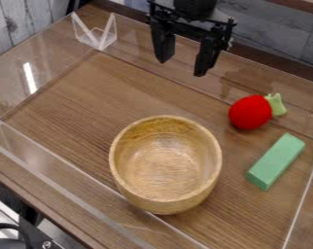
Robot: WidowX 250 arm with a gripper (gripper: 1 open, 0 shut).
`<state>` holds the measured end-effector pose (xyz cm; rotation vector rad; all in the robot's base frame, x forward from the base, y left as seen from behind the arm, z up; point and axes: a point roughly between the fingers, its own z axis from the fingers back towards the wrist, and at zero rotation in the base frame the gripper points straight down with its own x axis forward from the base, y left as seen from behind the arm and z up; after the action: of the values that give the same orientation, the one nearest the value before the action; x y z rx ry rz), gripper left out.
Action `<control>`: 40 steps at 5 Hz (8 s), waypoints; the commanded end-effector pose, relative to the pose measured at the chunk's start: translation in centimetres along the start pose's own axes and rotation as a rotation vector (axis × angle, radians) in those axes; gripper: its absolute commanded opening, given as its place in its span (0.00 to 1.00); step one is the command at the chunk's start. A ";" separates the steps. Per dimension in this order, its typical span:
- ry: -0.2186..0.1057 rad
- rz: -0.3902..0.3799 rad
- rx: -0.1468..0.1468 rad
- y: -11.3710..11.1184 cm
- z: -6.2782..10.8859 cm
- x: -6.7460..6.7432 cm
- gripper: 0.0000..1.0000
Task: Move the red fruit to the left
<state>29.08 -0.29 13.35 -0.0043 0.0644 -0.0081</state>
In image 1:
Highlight black cable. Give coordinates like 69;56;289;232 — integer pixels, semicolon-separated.
0;222;22;241

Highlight black metal stand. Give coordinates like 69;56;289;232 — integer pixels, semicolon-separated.
18;206;63;249

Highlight clear acrylic tray walls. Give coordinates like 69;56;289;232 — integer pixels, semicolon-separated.
0;17;313;249

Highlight green rectangular block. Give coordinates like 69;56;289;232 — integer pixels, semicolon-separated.
245;133;305;191

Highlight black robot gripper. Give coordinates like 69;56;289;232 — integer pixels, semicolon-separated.
146;0;237;77

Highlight light wooden bowl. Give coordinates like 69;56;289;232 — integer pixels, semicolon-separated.
109;115;222;215

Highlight red plush strawberry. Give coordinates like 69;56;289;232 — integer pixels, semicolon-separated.
228;93;288;130

